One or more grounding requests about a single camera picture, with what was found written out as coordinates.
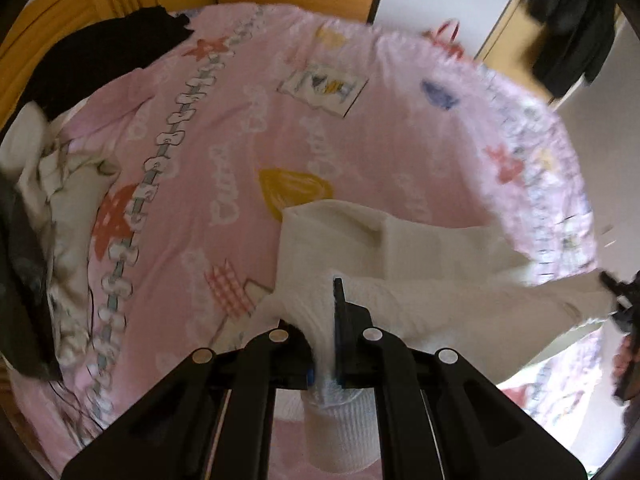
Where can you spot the pink patterned bed quilt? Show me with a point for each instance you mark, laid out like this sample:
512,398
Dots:
262,109

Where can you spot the black coat on door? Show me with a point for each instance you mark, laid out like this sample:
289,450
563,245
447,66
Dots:
579,37

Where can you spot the black garment on bed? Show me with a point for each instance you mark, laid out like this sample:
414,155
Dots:
82,62

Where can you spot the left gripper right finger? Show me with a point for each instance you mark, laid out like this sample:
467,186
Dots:
438,417

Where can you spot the white and grey pillow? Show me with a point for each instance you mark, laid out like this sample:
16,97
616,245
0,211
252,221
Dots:
49,201

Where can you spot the cream bedroom door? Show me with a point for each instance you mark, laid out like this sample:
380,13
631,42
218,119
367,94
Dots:
504,47

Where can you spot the red white shopping bag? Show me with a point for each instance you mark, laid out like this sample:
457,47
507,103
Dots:
445,36

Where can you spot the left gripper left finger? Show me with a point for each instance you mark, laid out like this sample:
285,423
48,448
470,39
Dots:
209,418

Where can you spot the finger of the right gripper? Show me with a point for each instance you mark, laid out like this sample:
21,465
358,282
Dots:
626,295

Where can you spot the white knit sweater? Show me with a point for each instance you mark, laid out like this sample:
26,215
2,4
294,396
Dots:
466,289

